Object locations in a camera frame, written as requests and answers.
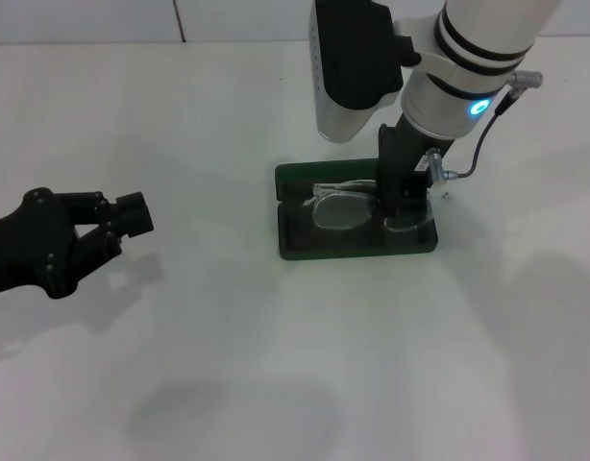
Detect green glasses case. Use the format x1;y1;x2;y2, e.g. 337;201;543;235
274;158;439;263

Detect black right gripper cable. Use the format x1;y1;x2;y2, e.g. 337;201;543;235
443;90;516;182

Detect clear white glasses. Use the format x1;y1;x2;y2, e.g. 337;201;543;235
303;178;436;235

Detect silver right connector plug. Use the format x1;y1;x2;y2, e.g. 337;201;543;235
425;148;458;199

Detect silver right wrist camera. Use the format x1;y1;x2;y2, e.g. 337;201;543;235
307;0;421;144

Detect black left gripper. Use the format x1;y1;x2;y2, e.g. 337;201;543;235
0;187;156;311

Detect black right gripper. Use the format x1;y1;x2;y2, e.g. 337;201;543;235
375;112;462;225

